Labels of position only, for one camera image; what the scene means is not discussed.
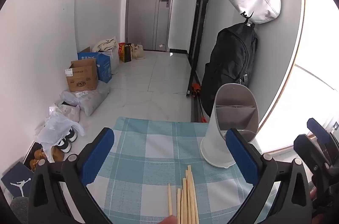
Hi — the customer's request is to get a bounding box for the beige tote bag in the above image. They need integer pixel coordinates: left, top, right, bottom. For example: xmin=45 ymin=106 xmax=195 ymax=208
xmin=132 ymin=44 xmax=145 ymax=59
xmin=92 ymin=37 xmax=118 ymax=53

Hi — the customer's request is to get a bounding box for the grey fabric seat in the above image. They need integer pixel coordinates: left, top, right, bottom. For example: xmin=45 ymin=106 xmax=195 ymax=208
xmin=10 ymin=196 xmax=29 ymax=224

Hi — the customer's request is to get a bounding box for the black backpack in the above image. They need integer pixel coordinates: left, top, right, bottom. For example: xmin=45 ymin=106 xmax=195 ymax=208
xmin=200 ymin=22 xmax=258 ymax=117

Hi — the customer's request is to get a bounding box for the beige parcel bag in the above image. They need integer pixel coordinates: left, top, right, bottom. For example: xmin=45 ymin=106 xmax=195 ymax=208
xmin=49 ymin=103 xmax=80 ymax=122

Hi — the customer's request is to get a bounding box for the white plastic bag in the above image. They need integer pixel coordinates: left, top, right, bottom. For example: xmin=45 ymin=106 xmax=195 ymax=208
xmin=37 ymin=111 xmax=85 ymax=163

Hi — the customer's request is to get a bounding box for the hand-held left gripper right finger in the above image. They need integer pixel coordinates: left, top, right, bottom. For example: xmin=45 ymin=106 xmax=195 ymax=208
xmin=225 ymin=128 xmax=313 ymax=224

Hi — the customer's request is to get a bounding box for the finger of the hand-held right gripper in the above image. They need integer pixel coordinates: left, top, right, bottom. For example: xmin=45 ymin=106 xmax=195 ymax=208
xmin=293 ymin=134 xmax=331 ymax=174
xmin=307 ymin=118 xmax=336 ymax=161

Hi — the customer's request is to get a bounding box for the blue cardboard box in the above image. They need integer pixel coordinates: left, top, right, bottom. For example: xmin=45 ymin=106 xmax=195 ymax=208
xmin=78 ymin=46 xmax=112 ymax=83

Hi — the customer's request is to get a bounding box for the black white sneaker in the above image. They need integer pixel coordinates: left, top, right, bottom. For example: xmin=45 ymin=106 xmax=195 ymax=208
xmin=65 ymin=126 xmax=78 ymax=142
xmin=56 ymin=140 xmax=72 ymax=153

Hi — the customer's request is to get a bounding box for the black framed door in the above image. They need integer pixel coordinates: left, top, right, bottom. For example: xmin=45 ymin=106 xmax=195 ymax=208
xmin=186 ymin=0 xmax=215 ymax=98

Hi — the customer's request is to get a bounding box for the teal checked tablecloth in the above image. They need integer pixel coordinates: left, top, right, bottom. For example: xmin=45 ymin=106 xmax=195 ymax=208
xmin=86 ymin=116 xmax=276 ymax=224

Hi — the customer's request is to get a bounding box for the grey entrance door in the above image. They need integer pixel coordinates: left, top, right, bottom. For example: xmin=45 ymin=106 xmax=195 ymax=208
xmin=124 ymin=0 xmax=178 ymax=52

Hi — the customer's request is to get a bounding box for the white grey utensil holder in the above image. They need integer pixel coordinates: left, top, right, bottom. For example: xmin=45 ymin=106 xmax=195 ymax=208
xmin=200 ymin=83 xmax=258 ymax=168

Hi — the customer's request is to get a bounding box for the yellow black shopping bag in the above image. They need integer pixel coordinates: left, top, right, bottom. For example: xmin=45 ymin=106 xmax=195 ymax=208
xmin=120 ymin=43 xmax=132 ymax=63

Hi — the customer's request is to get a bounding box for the navy shoe box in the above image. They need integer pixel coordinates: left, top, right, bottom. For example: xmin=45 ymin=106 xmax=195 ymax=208
xmin=1 ymin=162 xmax=35 ymax=199

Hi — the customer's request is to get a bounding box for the bunch of wooden chopsticks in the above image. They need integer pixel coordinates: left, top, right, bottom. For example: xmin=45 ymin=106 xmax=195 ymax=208
xmin=168 ymin=165 xmax=200 ymax=224

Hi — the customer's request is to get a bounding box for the brown cardboard box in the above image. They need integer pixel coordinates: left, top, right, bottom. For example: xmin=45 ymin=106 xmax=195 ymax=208
xmin=65 ymin=59 xmax=99 ymax=92

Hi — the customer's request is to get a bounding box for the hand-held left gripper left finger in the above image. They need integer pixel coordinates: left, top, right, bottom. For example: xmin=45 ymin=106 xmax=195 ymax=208
xmin=28 ymin=127 xmax=115 ymax=224

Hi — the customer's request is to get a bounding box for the grey plastic parcel bag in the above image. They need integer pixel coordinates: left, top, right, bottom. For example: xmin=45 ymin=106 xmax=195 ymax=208
xmin=60 ymin=86 xmax=110 ymax=116

